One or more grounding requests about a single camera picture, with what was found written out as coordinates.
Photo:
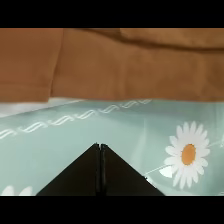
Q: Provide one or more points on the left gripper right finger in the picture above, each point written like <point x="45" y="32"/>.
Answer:
<point x="125" y="178"/>

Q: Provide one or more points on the brown shirt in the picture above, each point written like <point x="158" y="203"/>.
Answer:
<point x="126" y="66"/>

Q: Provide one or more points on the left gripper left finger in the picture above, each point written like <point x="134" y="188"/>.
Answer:
<point x="78" y="176"/>

